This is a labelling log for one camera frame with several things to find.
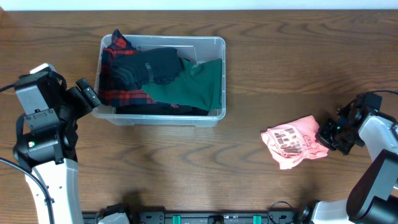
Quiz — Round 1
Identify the dark green garment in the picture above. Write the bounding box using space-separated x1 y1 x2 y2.
142 58 223 111

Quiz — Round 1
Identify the black left camera cable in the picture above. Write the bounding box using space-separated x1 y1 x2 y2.
0 82 56 224

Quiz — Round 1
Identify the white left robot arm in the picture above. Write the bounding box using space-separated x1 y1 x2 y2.
13 71 101 223

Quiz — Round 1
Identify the red navy plaid shirt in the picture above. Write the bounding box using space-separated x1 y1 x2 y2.
98 29 156 108

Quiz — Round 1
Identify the dark navy garment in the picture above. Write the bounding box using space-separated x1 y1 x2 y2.
110 47 183 91

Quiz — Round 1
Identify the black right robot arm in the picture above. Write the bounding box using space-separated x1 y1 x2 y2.
296 113 397 224

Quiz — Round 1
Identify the clear plastic storage bin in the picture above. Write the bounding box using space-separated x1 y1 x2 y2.
91 35 226 127

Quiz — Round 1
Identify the black garment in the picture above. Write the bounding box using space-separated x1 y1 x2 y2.
116 103 209 116

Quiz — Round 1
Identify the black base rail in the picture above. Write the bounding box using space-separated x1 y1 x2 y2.
83 201 312 224

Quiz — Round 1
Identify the pink printed garment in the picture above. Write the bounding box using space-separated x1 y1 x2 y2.
261 115 328 170

